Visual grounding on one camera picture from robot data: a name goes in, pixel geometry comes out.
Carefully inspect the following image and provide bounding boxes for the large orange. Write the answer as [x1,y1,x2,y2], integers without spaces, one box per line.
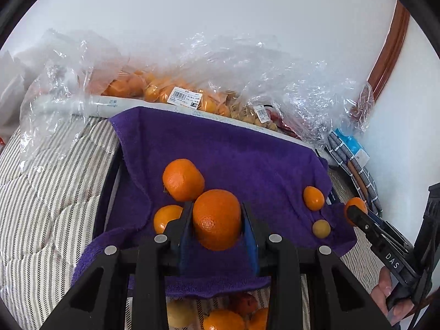
[192,189,242,251]

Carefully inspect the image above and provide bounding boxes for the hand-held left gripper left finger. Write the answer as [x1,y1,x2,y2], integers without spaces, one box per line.
[41,202,194,330]

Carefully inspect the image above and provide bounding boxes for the empty clear plastic bag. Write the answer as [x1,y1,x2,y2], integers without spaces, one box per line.
[19,29,129,171]

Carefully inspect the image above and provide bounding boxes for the checked grey cloth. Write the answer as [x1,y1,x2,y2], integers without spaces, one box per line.
[325,131,382,221]

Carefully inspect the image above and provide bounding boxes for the long white roll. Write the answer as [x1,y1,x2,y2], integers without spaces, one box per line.
[34,94,320,152]

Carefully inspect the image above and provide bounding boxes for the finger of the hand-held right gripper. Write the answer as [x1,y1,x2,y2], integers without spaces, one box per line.
[367,211,411,251]
[345,205,391,250]

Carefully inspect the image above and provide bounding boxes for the blue tissue pack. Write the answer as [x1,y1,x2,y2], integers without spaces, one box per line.
[333,129,365,159]

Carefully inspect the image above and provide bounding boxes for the brown wooden door frame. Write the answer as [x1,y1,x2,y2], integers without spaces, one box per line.
[366,0,411,102]

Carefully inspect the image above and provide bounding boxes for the person's right hand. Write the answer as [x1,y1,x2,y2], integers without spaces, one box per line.
[370,266,416,318]

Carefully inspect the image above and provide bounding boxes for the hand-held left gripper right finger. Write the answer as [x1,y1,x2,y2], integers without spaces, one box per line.
[241,202,389,330]

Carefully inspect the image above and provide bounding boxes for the mandarin orange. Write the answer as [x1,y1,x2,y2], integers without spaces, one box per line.
[344,197,368,227]
[162,158,205,202]

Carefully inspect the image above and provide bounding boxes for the clear bag of oranges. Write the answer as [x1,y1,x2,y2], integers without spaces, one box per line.
[100,69,231,117]

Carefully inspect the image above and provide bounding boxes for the oval yellow-orange citrus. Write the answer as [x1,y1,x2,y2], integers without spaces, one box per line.
[303,186,325,211]

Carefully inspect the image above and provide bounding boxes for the purple towel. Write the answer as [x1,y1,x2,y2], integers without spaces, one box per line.
[72,106,358,299]

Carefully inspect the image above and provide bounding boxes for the small orange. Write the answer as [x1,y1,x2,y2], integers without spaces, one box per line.
[153,205,184,235]
[203,309,246,330]
[248,307,269,330]

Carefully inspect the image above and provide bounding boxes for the white plastic bag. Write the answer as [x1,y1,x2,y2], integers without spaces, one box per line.
[0,50,35,104]

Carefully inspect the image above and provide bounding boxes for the crumpled clear bag red fruits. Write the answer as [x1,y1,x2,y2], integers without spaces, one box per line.
[179,32,375,148]

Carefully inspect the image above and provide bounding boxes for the small yellow-green fruit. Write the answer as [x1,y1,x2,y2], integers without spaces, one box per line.
[312,219,331,238]
[167,299,200,328]

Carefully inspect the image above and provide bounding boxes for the clear bag of brown fruits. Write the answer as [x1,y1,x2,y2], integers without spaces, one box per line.
[227,89,279,133]

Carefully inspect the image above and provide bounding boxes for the small red fruit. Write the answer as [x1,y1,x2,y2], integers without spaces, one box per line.
[229,292,258,316]

